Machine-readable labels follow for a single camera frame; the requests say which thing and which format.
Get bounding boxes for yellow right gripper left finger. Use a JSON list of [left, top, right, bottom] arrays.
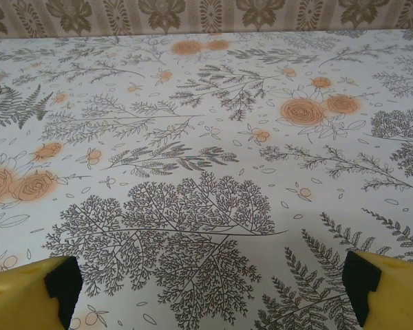
[[0, 255, 84, 330]]

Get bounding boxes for floral printed tablecloth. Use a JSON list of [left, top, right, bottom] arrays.
[[0, 30, 413, 330]]

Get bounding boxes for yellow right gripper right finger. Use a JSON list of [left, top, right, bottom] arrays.
[[343, 250, 413, 330]]

